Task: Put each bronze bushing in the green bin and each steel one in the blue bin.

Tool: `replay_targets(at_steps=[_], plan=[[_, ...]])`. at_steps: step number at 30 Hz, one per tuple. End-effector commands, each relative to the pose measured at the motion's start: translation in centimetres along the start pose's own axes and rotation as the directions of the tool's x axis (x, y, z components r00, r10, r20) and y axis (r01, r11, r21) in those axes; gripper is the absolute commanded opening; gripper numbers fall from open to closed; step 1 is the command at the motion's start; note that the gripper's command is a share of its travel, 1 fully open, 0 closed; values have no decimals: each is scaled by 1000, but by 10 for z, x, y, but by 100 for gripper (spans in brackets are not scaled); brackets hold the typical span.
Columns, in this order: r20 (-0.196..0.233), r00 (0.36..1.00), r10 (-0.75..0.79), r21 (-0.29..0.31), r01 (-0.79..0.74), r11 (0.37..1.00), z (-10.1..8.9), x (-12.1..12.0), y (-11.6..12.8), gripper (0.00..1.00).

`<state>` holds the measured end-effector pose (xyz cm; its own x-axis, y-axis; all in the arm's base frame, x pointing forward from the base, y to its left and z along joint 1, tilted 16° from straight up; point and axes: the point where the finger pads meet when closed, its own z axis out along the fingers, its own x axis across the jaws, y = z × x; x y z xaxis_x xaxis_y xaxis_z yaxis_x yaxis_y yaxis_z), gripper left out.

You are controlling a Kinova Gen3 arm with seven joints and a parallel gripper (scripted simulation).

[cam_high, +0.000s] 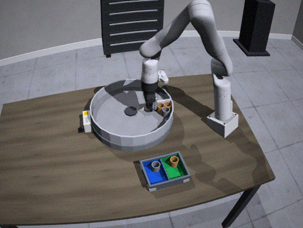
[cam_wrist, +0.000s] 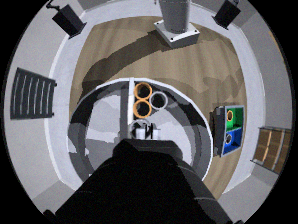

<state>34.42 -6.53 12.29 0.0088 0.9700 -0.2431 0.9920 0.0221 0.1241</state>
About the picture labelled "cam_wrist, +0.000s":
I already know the bronze bushing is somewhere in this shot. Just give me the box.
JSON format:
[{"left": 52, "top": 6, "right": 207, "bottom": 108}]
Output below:
[
  {"left": 134, "top": 82, "right": 152, "bottom": 101},
  {"left": 133, "top": 100, "right": 151, "bottom": 118},
  {"left": 227, "top": 111, "right": 233, "bottom": 121}
]

